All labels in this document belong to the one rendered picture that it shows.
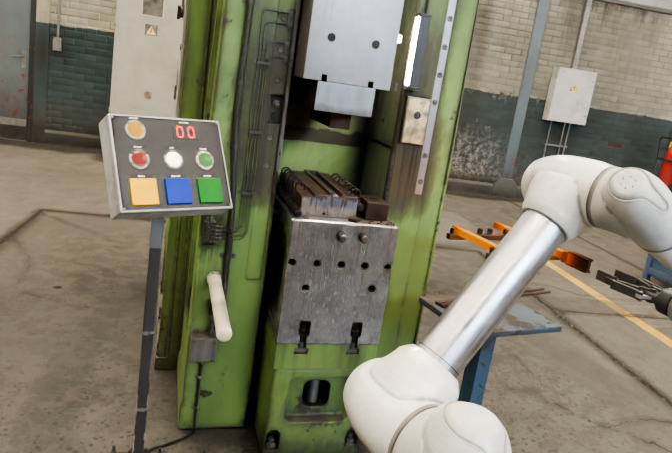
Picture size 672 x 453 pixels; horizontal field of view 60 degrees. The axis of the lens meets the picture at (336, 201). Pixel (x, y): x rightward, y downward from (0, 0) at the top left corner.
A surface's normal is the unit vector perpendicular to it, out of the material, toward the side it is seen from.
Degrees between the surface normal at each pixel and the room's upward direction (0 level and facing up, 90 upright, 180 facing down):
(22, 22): 90
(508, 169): 90
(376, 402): 54
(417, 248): 90
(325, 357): 90
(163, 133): 60
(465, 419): 6
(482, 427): 6
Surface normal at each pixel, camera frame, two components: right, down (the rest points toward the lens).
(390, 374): -0.54, -0.68
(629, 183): -0.54, -0.48
